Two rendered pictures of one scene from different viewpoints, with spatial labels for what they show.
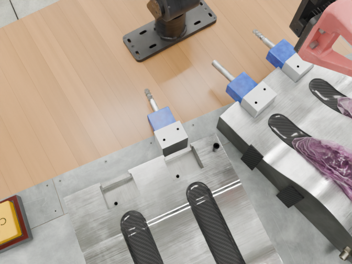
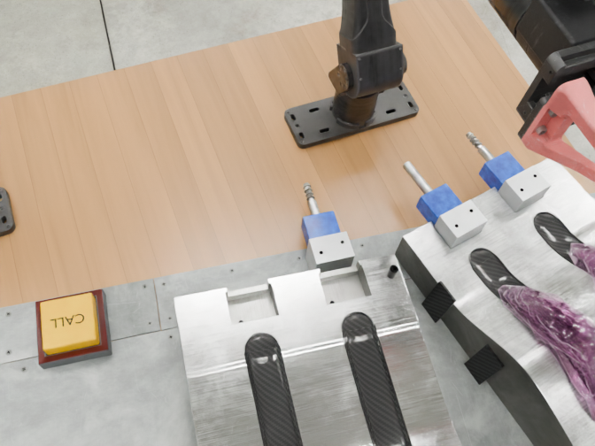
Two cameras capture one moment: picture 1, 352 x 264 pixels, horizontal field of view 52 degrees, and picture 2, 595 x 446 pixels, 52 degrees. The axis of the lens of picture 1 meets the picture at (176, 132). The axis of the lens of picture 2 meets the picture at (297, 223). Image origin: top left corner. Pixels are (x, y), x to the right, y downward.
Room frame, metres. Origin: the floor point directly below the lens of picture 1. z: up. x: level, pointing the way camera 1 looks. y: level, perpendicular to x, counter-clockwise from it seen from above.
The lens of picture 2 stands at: (-0.13, 0.03, 1.53)
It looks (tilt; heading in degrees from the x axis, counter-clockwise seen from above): 61 degrees down; 4
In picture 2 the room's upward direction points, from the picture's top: 8 degrees clockwise
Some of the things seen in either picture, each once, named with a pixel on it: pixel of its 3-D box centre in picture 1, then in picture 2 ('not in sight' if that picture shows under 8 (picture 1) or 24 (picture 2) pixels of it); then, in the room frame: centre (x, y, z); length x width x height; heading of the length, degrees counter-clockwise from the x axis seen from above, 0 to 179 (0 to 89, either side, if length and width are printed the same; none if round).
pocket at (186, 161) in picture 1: (182, 164); (342, 288); (0.16, -0.01, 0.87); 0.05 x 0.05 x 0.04; 25
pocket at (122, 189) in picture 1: (120, 191); (251, 306); (0.12, 0.09, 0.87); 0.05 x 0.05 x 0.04; 25
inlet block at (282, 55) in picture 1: (278, 52); (498, 167); (0.39, -0.19, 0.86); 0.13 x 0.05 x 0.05; 42
